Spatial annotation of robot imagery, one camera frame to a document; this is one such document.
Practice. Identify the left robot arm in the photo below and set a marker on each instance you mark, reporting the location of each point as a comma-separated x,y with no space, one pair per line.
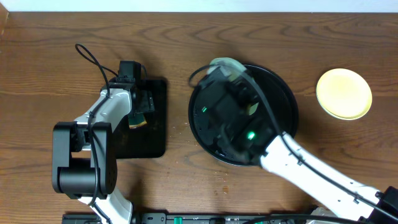
83,155

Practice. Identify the black rectangular tray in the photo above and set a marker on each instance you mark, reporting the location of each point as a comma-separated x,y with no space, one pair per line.
149,140

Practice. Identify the yellow green sponge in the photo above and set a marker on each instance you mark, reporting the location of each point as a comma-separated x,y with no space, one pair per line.
136,120

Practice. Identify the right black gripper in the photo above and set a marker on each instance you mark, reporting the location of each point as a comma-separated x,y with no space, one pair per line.
249,91

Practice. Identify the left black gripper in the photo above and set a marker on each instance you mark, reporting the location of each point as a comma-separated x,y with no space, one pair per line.
144,101

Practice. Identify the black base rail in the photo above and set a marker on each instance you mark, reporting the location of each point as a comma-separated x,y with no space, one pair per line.
163,218

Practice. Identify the black round tray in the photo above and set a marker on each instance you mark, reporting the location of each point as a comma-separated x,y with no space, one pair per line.
281,100

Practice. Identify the yellow plate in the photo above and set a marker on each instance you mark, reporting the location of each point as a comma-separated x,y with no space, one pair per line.
344,94

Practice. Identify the light blue plate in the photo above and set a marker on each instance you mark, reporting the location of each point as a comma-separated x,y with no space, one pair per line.
229,88

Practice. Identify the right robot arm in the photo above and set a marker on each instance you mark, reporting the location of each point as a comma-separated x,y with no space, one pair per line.
345,197

